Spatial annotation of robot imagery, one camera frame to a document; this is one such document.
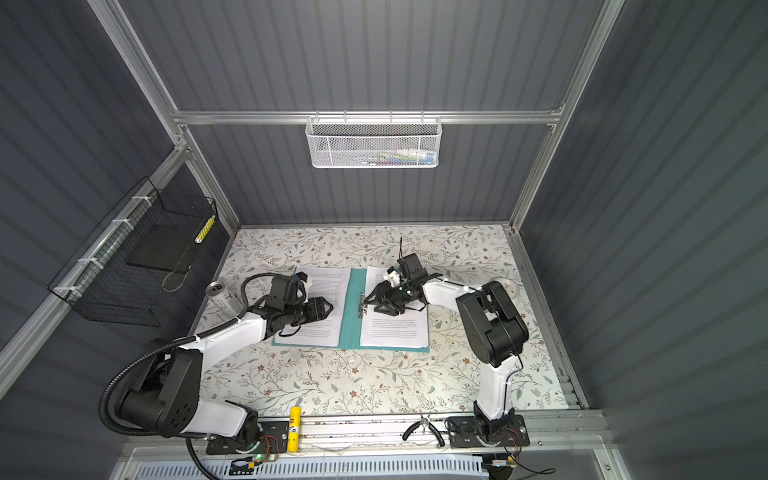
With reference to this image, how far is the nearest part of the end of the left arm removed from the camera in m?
0.67

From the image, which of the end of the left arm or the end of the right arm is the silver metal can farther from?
the end of the right arm

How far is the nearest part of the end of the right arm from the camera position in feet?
2.60
